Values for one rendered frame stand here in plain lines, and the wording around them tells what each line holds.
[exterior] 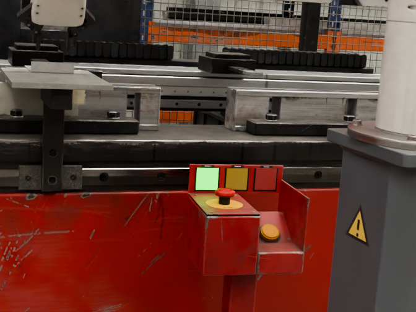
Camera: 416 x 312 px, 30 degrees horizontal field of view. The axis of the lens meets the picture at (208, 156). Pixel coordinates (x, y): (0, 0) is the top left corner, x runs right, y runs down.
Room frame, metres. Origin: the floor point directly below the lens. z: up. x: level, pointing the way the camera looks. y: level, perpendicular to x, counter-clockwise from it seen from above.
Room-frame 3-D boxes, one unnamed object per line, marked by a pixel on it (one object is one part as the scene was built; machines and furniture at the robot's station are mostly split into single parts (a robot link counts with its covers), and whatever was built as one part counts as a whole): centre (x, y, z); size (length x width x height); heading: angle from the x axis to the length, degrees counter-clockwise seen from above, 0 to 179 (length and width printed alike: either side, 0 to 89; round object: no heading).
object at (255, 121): (1.79, -0.23, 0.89); 0.30 x 0.05 x 0.03; 109
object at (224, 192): (1.45, -0.04, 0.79); 0.04 x 0.04 x 0.04
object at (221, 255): (1.47, -0.08, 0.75); 0.20 x 0.16 x 0.18; 105
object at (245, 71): (1.96, -0.06, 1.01); 0.26 x 0.12 x 0.05; 19
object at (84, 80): (1.50, 0.31, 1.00); 0.26 x 0.18 x 0.01; 19
